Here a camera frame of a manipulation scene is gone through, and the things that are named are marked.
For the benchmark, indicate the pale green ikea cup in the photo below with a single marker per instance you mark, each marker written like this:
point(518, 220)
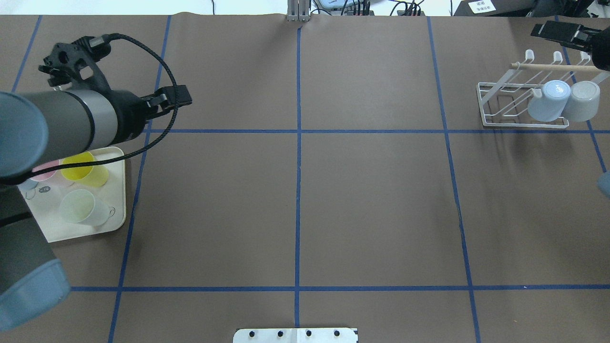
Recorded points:
point(83, 207)

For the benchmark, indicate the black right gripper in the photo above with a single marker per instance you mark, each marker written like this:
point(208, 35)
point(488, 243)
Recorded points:
point(601, 49)

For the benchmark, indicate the far teach pendant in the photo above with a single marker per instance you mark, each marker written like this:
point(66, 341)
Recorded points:
point(333, 5)

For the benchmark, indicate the blue ikea cup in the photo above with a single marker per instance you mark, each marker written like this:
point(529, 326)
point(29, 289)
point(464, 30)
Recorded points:
point(547, 102)
point(28, 185)

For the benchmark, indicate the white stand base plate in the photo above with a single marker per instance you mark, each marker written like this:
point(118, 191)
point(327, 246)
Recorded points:
point(296, 335)

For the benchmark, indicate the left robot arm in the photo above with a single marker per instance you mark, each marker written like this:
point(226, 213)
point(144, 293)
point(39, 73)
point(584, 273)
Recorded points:
point(43, 127)

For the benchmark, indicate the pink ikea cup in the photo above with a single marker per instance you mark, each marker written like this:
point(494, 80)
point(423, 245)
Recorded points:
point(53, 176)

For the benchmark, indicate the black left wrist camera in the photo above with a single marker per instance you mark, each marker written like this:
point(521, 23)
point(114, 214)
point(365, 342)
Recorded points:
point(75, 63)

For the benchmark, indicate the beige plastic tray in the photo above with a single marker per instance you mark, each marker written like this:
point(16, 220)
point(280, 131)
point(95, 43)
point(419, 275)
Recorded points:
point(44, 203)

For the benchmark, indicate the black laptop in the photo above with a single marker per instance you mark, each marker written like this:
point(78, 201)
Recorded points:
point(494, 8)

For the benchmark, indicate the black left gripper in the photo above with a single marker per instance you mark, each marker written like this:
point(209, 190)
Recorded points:
point(129, 113)

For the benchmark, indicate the aluminium frame post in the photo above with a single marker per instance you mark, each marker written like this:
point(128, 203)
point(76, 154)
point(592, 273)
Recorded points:
point(299, 10)

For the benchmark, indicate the white wire cup rack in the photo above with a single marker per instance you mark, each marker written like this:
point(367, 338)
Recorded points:
point(503, 103)

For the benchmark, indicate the yellow ikea cup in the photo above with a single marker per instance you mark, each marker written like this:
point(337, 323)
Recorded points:
point(86, 170)

